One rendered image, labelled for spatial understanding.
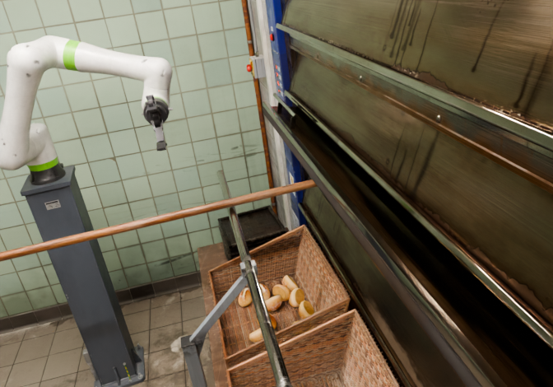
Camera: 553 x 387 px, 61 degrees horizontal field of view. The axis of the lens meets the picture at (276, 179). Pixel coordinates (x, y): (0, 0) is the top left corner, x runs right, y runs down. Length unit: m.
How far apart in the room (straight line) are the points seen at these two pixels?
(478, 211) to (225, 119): 2.18
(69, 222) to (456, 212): 1.79
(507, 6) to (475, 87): 0.12
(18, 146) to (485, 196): 1.70
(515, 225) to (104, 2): 2.35
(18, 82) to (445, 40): 1.50
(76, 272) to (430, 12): 1.98
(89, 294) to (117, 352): 0.39
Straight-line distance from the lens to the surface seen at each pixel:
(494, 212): 0.82
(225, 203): 1.65
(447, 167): 0.92
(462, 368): 0.73
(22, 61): 1.89
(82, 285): 2.47
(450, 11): 0.86
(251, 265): 1.36
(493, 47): 0.75
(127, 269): 3.27
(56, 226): 2.32
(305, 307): 1.99
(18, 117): 2.00
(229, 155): 2.93
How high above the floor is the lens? 1.95
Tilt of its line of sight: 25 degrees down
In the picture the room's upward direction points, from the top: 8 degrees counter-clockwise
